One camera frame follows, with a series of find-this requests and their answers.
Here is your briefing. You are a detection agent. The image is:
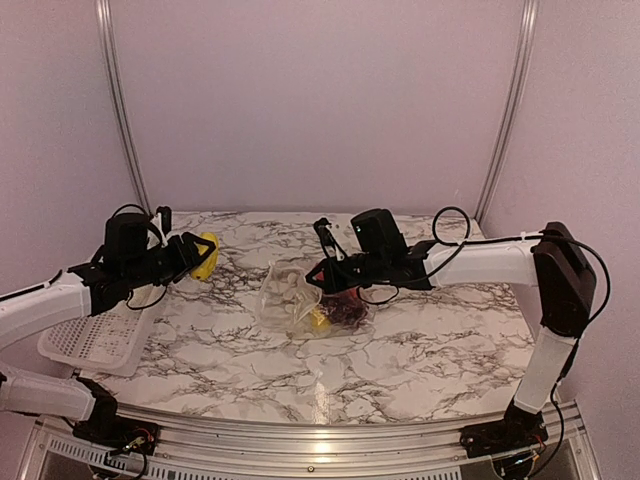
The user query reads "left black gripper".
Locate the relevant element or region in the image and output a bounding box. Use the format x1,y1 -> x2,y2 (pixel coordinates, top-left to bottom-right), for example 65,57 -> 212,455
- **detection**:
124,232 -> 216,290

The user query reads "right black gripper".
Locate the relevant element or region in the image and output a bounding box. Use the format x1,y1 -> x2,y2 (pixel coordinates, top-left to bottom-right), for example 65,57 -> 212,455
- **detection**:
306,250 -> 388,294

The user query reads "yellow fake banana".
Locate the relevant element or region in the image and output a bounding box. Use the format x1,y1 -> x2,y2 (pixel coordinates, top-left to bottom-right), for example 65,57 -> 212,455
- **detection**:
191,232 -> 219,282

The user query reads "purple fake grape bunch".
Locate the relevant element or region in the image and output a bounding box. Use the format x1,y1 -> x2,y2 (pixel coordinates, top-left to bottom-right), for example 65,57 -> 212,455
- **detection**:
319,295 -> 368,327

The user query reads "clear zip top bag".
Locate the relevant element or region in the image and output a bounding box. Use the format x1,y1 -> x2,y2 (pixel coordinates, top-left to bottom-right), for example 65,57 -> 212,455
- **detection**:
254,261 -> 376,340

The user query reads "yellow fake lemon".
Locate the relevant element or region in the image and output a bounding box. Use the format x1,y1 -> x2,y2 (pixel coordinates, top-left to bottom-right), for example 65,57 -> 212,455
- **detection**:
310,310 -> 332,337

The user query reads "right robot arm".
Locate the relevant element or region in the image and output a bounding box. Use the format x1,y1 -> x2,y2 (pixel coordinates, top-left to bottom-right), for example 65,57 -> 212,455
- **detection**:
306,208 -> 598,448

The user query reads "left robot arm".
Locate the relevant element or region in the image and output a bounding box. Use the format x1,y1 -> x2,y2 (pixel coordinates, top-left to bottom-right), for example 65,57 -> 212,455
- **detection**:
1,204 -> 218,445

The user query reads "white perforated plastic basket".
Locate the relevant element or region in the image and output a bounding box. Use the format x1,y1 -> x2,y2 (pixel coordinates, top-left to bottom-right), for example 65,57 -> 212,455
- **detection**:
37,302 -> 163,377

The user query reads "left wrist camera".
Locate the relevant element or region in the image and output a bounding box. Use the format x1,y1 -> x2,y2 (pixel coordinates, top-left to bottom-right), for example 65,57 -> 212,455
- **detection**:
151,206 -> 172,247

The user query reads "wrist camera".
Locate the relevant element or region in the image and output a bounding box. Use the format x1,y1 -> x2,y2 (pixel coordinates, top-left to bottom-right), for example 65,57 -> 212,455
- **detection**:
151,206 -> 172,247
313,217 -> 347,261

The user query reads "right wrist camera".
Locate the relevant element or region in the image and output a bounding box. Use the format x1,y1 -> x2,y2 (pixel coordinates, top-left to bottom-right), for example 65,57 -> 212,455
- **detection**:
313,217 -> 347,261

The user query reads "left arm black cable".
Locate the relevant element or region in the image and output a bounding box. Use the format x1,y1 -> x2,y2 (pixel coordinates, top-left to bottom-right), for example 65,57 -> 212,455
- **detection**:
107,202 -> 169,311

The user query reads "aluminium front rail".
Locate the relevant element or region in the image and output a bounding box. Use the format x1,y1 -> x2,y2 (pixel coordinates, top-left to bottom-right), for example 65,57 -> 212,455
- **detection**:
13,402 -> 603,479

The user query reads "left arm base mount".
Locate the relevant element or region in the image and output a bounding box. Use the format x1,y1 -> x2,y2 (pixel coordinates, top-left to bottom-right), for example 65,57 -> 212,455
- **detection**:
73,415 -> 159,455

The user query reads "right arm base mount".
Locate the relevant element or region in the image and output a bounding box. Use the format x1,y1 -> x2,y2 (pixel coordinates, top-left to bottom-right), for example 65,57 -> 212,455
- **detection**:
460,420 -> 549,458

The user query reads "left aluminium corner post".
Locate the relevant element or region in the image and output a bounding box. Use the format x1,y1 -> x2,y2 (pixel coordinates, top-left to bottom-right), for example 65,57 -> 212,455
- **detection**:
95,0 -> 151,212

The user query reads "aluminium corner post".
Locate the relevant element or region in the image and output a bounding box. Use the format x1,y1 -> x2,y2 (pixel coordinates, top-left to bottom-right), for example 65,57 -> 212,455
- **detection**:
474,0 -> 540,225
95,0 -> 151,212

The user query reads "right aluminium corner post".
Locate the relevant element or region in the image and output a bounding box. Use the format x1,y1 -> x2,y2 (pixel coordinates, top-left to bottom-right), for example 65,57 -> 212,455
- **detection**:
474,0 -> 540,225

